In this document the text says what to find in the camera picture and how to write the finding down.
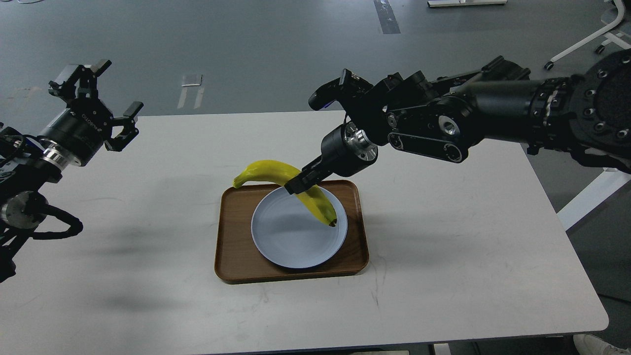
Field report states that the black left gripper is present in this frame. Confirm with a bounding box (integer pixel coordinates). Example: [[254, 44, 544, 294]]
[[37, 59, 144, 167]]

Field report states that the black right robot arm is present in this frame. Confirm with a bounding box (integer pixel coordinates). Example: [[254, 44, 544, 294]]
[[284, 49, 631, 195]]

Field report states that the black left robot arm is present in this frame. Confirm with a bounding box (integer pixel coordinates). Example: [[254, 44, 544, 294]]
[[0, 59, 143, 281]]

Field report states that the white side table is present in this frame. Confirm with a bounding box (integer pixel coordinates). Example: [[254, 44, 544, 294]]
[[557, 168, 631, 231]]

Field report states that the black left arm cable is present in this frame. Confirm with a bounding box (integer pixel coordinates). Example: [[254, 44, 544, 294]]
[[30, 203, 84, 241]]

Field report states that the yellow banana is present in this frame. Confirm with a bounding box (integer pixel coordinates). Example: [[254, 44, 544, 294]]
[[232, 160, 338, 227]]

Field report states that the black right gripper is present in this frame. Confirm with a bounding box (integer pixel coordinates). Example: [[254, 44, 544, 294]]
[[283, 123, 378, 195]]

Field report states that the white wheeled chair base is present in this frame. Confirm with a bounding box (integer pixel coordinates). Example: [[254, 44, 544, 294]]
[[543, 0, 630, 71]]

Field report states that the brown wooden tray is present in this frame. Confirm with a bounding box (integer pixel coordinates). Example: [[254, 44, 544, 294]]
[[214, 180, 370, 284]]

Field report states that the light blue plate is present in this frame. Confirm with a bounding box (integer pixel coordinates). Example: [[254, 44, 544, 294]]
[[251, 188, 349, 268]]

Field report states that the white shoe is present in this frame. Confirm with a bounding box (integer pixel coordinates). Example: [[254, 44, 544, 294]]
[[572, 333, 631, 355]]

